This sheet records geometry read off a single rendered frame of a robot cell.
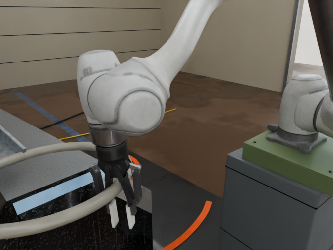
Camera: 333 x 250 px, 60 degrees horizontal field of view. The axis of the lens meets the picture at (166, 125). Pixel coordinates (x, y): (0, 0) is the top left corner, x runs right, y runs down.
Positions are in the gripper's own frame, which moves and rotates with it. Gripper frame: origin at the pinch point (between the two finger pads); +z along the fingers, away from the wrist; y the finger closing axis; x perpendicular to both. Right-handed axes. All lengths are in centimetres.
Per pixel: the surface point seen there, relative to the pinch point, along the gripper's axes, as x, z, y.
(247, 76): -553, 54, -49
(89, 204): 9.8, -9.2, 2.5
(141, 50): -672, -8, 208
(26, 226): 18.6, -9.3, 12.1
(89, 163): -30.3, 0.4, 25.3
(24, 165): -23, -2, 48
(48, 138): -48, -3, 54
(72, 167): -25.8, 0.1, 29.7
